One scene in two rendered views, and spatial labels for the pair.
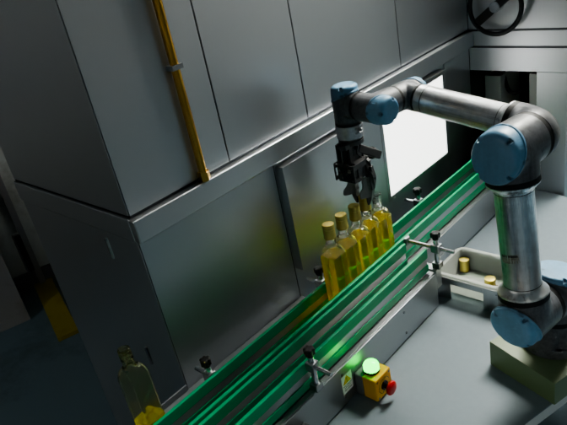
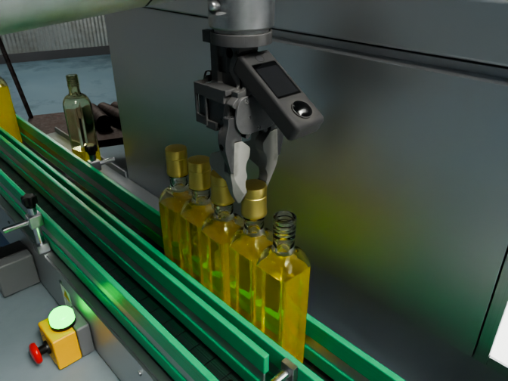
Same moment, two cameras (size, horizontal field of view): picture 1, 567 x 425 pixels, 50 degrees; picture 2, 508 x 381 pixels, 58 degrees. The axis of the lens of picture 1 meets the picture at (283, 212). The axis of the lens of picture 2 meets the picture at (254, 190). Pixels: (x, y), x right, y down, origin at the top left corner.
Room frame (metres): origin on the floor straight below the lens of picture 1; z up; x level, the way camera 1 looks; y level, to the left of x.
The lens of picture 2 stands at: (1.60, -0.77, 1.44)
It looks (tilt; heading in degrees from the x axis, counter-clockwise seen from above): 28 degrees down; 89
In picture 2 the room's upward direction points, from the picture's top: straight up
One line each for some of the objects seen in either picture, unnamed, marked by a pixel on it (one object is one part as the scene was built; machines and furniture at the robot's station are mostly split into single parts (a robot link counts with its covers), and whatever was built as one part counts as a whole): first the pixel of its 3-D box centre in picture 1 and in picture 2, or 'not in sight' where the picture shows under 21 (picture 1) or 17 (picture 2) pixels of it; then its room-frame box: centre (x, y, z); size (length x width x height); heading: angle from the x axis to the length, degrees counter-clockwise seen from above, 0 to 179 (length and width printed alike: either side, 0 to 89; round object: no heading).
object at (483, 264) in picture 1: (478, 277); not in sight; (1.59, -0.57, 0.80); 0.22 x 0.17 x 0.09; 43
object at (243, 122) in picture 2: (352, 158); (237, 81); (1.58, -0.22, 1.29); 0.09 x 0.08 x 0.12; 132
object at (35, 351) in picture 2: (388, 386); (41, 350); (1.21, -0.18, 0.79); 0.04 x 0.03 x 0.04; 133
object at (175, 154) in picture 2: (328, 230); (177, 160); (1.48, -0.11, 1.14); 0.04 x 0.04 x 0.04
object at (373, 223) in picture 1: (370, 246); (253, 288); (1.60, -0.24, 0.99); 0.06 x 0.06 x 0.21; 42
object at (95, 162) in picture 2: (205, 376); (102, 166); (1.22, 0.28, 0.94); 0.07 x 0.04 x 0.13; 43
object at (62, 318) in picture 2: (370, 365); (61, 317); (1.25, -0.14, 0.84); 0.05 x 0.05 x 0.03
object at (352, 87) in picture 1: (347, 104); not in sight; (1.58, -0.23, 1.45); 0.09 x 0.08 x 0.11; 35
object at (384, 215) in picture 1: (381, 238); (281, 309); (1.64, -0.29, 0.99); 0.06 x 0.06 x 0.21; 42
